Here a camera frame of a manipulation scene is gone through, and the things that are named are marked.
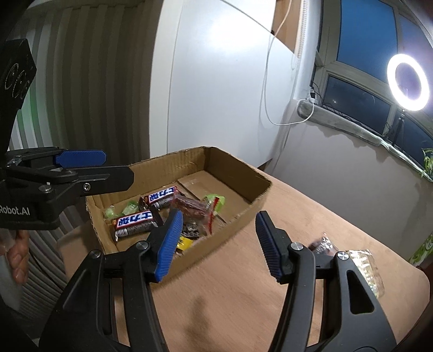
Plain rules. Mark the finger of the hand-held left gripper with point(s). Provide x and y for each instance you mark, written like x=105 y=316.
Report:
x=81 y=158
x=108 y=179

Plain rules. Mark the clear wrapped candy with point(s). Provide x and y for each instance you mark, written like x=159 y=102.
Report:
x=324 y=245

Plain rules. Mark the grey window sill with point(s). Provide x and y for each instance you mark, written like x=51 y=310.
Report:
x=338 y=123

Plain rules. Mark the dark red snack packet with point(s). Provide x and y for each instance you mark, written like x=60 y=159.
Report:
x=189 y=207

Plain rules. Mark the blue label chocolate bar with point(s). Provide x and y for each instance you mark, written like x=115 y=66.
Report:
x=135 y=224

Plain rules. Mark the yellow snack packet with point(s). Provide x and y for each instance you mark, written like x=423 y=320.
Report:
x=184 y=244

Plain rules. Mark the black snack packet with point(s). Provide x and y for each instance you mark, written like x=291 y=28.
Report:
x=191 y=232

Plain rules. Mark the window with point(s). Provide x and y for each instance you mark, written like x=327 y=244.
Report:
x=365 y=40

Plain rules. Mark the clear red snack packet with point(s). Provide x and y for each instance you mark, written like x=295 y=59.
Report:
x=210 y=220

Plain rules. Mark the cardboard box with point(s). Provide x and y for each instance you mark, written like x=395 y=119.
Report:
x=236 y=176

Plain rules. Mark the green wrapped candy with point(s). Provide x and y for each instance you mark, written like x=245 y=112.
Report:
x=132 y=206
x=213 y=202
x=110 y=213

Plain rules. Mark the person's left hand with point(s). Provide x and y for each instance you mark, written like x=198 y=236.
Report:
x=20 y=257

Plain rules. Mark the white cabinet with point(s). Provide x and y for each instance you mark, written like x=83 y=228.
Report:
x=220 y=84

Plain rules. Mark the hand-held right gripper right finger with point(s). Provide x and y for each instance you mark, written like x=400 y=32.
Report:
x=270 y=250

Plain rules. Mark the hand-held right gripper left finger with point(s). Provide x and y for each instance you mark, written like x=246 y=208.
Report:
x=171 y=247

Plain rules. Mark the green printed box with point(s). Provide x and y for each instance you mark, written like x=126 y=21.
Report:
x=423 y=250

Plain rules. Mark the white charger plug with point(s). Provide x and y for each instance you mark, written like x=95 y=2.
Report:
x=313 y=96

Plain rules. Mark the green potted plant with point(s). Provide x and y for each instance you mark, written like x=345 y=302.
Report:
x=427 y=162

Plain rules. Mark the black candy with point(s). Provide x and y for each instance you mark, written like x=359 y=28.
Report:
x=159 y=197

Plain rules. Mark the clear plastic snack packet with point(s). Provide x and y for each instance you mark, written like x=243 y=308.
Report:
x=367 y=270

